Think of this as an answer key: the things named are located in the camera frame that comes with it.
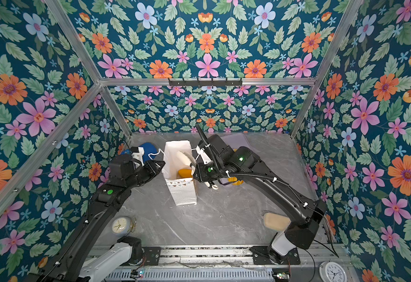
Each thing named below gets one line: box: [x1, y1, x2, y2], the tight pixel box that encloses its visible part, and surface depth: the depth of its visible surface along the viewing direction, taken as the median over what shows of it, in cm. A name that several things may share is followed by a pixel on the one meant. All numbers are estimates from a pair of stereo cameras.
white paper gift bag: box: [161, 140, 198, 206], surface depth 80 cm
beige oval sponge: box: [263, 212, 292, 231], surface depth 82 cm
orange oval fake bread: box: [177, 168, 193, 179], surface depth 100 cm
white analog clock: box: [318, 257, 348, 282], surface depth 68 cm
